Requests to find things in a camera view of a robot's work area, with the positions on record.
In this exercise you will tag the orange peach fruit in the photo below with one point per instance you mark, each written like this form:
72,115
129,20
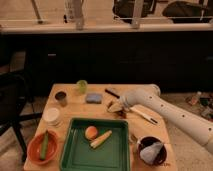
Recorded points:
91,132

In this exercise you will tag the black office chair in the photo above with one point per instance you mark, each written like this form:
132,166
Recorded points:
14,94

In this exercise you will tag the wooden table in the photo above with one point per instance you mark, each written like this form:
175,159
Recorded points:
77,108

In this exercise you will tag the dark brown bowl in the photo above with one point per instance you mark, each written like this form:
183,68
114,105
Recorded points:
147,141

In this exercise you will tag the blue sponge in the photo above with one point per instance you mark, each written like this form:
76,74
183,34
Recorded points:
94,98

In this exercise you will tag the metal fork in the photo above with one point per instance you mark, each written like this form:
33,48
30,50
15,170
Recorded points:
134,139

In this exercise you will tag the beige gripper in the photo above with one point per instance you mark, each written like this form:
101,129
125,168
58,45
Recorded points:
114,107

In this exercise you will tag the green plastic cup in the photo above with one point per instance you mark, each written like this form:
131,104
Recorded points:
82,86

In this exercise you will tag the dark rectangular brush block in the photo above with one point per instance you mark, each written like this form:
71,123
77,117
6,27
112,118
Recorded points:
112,92

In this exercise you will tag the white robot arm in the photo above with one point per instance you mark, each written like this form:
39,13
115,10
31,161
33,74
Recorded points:
148,95

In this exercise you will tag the green cucumber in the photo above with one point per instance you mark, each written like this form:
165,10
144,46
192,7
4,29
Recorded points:
44,146

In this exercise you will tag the green plastic tray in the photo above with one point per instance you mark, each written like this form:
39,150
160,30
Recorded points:
111,155

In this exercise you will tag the grey crumpled cloth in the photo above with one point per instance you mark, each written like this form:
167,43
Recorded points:
149,153

